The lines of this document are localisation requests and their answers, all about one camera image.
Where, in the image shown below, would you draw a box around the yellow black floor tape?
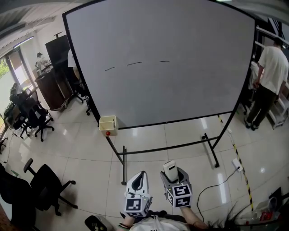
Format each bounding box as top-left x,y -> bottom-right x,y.
217,114 -> 255,212

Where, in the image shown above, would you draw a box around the dark wooden cabinet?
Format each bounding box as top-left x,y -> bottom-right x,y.
34,71 -> 69,111

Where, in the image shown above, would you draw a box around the black power cable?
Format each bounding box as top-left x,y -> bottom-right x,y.
196,171 -> 238,223

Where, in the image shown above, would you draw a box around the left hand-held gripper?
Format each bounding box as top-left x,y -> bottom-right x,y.
122,171 -> 153,218

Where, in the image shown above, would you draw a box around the person's left forearm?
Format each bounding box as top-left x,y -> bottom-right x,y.
119,213 -> 136,230

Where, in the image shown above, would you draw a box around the white plastic handheld device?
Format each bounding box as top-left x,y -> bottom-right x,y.
163,160 -> 180,182

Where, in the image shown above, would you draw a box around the person's black trousers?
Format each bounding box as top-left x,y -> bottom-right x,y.
146,210 -> 182,221

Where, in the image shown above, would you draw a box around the glass entrance door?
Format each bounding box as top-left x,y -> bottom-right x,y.
0,48 -> 35,91

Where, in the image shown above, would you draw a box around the person's white shirt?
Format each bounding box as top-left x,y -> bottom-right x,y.
132,215 -> 191,231

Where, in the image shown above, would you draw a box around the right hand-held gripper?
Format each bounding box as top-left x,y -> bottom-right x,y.
160,167 -> 193,208

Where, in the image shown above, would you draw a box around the black screen on stand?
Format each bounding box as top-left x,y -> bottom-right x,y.
44,32 -> 84,104

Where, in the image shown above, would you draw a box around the cream plastic holder box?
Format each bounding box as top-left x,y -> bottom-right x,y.
98,115 -> 119,137

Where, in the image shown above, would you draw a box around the clear plastic bin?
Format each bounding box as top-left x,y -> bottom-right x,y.
254,197 -> 279,223

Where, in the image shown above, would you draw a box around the large white board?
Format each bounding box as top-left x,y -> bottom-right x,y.
61,0 -> 258,186

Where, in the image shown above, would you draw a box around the person's right forearm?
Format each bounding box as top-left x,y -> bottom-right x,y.
179,206 -> 209,230

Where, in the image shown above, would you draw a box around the black office chair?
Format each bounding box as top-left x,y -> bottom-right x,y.
28,104 -> 55,143
17,90 -> 32,139
23,158 -> 79,217
0,163 -> 37,231

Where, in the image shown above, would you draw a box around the white power strip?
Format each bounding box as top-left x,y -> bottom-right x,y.
231,157 -> 244,172

